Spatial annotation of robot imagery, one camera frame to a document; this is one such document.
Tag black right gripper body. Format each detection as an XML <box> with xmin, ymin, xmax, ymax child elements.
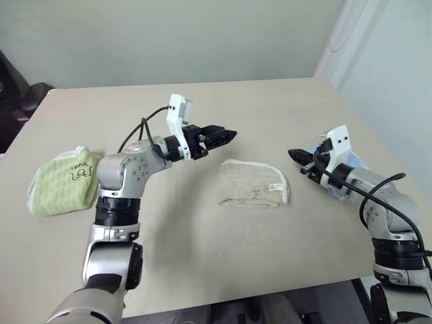
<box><xmin>299</xmin><ymin>147</ymin><xmax>331</xmax><ymax>187</ymax></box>

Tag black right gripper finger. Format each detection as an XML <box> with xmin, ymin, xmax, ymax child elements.
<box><xmin>291</xmin><ymin>157</ymin><xmax>315</xmax><ymax>169</ymax></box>
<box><xmin>287</xmin><ymin>147</ymin><xmax>317</xmax><ymax>160</ymax></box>

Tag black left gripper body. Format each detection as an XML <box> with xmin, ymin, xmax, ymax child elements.
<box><xmin>183</xmin><ymin>124</ymin><xmax>212</xmax><ymax>160</ymax></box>

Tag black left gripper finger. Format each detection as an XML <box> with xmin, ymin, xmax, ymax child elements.
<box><xmin>204</xmin><ymin>125</ymin><xmax>238</xmax><ymax>141</ymax></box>
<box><xmin>205</xmin><ymin>134</ymin><xmax>236</xmax><ymax>152</ymax></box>

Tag beige cloth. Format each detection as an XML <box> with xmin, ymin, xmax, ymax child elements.
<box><xmin>217</xmin><ymin>158</ymin><xmax>292</xmax><ymax>209</ymax></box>

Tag blue cloth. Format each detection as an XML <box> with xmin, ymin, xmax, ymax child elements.
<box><xmin>312</xmin><ymin>144</ymin><xmax>369</xmax><ymax>204</ymax></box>

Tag green cloth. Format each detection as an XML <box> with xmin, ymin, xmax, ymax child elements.
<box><xmin>26</xmin><ymin>145</ymin><xmax>103</xmax><ymax>217</ymax></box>

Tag dark table leg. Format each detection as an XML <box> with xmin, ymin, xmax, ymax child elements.
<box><xmin>350</xmin><ymin>277</ymin><xmax>374</xmax><ymax>324</ymax></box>

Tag black chair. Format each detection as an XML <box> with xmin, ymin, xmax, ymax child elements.
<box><xmin>0</xmin><ymin>49</ymin><xmax>55</xmax><ymax>155</ymax></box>

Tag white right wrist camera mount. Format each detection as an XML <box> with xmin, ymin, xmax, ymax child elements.
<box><xmin>318</xmin><ymin>124</ymin><xmax>352</xmax><ymax>188</ymax></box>

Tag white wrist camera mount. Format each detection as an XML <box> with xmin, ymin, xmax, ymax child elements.
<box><xmin>318</xmin><ymin>124</ymin><xmax>352</xmax><ymax>188</ymax></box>
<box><xmin>165</xmin><ymin>93</ymin><xmax>196</xmax><ymax>161</ymax></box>

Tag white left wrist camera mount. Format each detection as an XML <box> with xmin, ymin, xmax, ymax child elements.
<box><xmin>165</xmin><ymin>93</ymin><xmax>196</xmax><ymax>161</ymax></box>

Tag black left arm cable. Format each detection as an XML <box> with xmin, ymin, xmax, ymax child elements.
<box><xmin>117</xmin><ymin>105</ymin><xmax>170</xmax><ymax>159</ymax></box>

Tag white wall corner trim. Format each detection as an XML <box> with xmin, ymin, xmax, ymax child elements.
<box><xmin>313</xmin><ymin>0</ymin><xmax>369</xmax><ymax>80</ymax></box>

